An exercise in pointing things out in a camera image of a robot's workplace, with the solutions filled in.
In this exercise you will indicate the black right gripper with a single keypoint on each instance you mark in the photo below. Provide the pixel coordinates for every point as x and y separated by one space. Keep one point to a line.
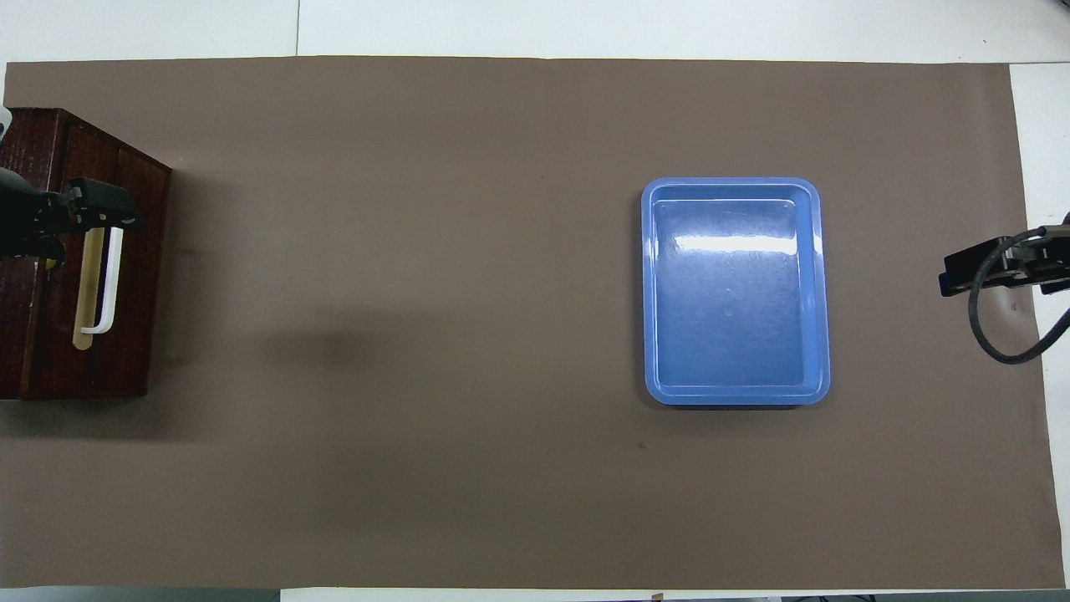
1055 263

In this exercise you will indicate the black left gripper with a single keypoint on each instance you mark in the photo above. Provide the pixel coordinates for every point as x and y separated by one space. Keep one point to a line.
29 221

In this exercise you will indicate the wooden drawer with dark front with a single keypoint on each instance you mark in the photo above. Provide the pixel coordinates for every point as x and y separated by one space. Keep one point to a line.
134 334

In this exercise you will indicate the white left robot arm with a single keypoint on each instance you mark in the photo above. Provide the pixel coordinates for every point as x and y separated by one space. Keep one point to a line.
4 121

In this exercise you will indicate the blue plastic tray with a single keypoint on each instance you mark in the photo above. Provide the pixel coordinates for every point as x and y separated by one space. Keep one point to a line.
736 334

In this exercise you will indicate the brown table mat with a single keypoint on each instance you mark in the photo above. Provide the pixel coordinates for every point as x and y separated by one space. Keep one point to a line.
418 251

